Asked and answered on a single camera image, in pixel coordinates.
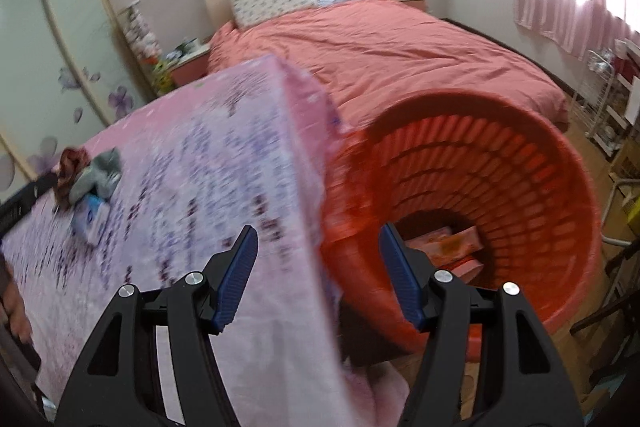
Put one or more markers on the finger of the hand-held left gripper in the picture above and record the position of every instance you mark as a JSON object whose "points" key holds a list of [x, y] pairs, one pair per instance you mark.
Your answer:
{"points": [[45, 187]]}

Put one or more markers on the clear tube of plush toys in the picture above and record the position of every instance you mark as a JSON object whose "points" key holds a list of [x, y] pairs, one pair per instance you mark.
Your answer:
{"points": [[142, 42]]}

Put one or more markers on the lavender print tablecloth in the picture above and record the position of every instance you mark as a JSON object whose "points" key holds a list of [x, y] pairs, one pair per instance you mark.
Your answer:
{"points": [[200, 157]]}

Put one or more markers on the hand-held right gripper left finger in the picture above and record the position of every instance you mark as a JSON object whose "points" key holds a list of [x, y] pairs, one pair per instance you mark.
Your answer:
{"points": [[237, 267]]}

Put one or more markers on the yellow white tissue packet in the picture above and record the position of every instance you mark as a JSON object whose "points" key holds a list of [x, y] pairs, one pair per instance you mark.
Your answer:
{"points": [[445, 244]]}

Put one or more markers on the bed with orange cover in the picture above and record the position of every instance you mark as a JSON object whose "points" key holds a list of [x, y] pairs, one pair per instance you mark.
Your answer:
{"points": [[400, 47]]}

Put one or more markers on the red plaid cloth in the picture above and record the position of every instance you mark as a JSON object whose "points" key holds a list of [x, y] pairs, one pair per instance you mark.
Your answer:
{"points": [[72, 162]]}

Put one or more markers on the blue white packet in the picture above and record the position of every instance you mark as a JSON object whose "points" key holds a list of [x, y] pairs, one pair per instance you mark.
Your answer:
{"points": [[90, 219]]}

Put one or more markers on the flower print sliding wardrobe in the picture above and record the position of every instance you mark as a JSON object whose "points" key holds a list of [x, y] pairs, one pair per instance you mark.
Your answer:
{"points": [[50, 57]]}

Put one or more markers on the white mug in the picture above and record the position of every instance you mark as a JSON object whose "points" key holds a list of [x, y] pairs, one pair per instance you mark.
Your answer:
{"points": [[191, 45]]}

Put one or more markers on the orange plastic laundry basket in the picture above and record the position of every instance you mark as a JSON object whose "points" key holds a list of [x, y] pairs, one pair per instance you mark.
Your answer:
{"points": [[500, 147]]}

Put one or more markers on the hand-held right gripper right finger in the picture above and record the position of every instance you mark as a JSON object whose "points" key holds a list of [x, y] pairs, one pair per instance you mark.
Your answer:
{"points": [[400, 272]]}

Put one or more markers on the pink nightstand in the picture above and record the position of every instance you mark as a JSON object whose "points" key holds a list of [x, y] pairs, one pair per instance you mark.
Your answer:
{"points": [[190, 69]]}

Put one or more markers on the person's left hand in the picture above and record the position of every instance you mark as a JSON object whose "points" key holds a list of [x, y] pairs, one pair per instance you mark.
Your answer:
{"points": [[15, 302]]}

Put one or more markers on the pale green cloth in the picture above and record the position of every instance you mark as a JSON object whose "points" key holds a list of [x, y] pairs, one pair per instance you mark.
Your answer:
{"points": [[100, 172]]}

